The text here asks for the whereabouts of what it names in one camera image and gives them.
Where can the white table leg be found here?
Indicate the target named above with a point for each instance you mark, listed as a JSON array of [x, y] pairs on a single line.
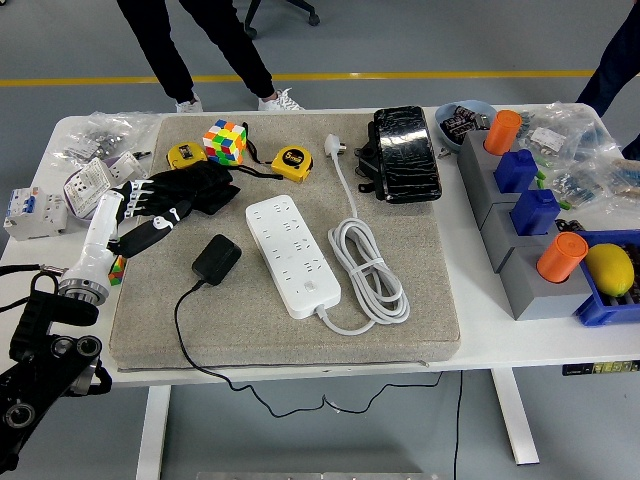
[[515, 420], [152, 430]]

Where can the table control panel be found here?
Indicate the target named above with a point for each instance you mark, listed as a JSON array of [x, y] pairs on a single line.
[[600, 369]]

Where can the yellow lemon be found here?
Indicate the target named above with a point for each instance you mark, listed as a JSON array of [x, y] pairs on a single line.
[[610, 269]]

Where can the blue storage bin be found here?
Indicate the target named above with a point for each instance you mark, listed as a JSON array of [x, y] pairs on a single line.
[[600, 312]]

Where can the small metal clip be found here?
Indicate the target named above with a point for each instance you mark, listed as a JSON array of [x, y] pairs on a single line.
[[444, 152]]

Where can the person in black trousers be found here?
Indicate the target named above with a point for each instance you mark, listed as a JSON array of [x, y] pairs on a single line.
[[165, 60]]

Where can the clear bag of components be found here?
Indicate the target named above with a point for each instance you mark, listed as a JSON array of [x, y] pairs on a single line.
[[625, 175], [580, 185], [595, 135]]

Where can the small colourful puzzle cube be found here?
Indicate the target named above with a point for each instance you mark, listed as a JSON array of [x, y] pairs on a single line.
[[116, 272]]

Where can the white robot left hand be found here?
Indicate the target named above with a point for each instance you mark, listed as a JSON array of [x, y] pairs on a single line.
[[97, 235]]

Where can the black plastic bracket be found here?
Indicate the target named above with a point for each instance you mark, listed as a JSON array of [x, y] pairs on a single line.
[[367, 160]]

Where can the orange cylinder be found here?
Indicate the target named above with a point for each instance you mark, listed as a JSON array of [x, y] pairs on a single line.
[[502, 132], [562, 257]]

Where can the grey-brown fabric mat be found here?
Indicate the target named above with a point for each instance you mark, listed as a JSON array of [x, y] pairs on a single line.
[[300, 345]]

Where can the clear bag with white label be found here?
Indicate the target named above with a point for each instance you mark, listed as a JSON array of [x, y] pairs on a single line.
[[547, 136]]

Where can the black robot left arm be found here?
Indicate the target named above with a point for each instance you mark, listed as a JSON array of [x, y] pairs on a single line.
[[50, 345]]

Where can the blue block peg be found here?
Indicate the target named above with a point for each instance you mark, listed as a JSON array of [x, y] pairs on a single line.
[[516, 171], [537, 212]]

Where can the white circuit breaker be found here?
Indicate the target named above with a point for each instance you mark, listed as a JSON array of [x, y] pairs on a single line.
[[40, 215]]

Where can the small black pin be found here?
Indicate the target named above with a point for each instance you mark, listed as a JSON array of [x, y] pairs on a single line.
[[142, 154]]

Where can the black fabric pouch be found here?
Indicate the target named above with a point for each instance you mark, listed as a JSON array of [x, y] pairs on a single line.
[[205, 187]]

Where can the flat yellow tape measure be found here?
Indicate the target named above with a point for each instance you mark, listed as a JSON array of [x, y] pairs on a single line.
[[182, 154]]

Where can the black capacitors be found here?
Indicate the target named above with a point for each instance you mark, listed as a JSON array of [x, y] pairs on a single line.
[[462, 122]]

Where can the clear bag of metal parts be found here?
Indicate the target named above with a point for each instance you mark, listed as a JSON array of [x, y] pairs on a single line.
[[100, 137]]

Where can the dark electronic parts pile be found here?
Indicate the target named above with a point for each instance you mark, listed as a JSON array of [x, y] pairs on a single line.
[[570, 225]]

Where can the small green clip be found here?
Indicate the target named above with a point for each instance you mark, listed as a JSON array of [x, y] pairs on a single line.
[[564, 204], [540, 175]]

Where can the blue bowl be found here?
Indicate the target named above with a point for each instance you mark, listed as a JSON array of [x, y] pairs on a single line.
[[447, 139]]

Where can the black cracked glossy case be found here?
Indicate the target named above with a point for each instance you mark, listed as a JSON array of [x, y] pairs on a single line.
[[407, 155]]

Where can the grey peg holder block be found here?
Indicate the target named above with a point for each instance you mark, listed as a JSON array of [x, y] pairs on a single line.
[[530, 295], [472, 165], [497, 225]]

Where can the person in dark blue trousers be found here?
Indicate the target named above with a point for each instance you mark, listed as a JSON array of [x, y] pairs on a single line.
[[615, 60]]

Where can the large colourful puzzle cube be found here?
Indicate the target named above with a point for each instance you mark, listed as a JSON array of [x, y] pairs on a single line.
[[225, 142]]

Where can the white power strip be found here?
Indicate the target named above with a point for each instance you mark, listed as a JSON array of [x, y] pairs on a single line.
[[290, 250]]

